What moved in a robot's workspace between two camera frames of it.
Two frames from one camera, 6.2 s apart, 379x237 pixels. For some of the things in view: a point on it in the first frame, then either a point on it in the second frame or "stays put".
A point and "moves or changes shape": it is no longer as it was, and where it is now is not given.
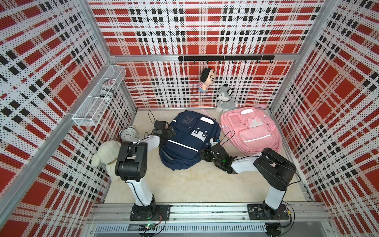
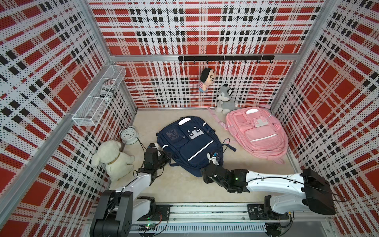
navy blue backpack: x=194 y=131 moves or changes shape
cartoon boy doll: x=207 y=78 stays put
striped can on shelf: x=108 y=89 stays put
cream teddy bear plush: x=108 y=152 stays put
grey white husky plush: x=225 y=102 stays put
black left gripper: x=168 y=130 -> x=167 y=158
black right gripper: x=207 y=152 -> x=206 y=178
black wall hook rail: x=226 y=58 stays put
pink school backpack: x=249 y=131 moves or changes shape
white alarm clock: x=130 y=135 stays put
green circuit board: x=147 y=227 stays put
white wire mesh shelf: x=88 y=112 stays put
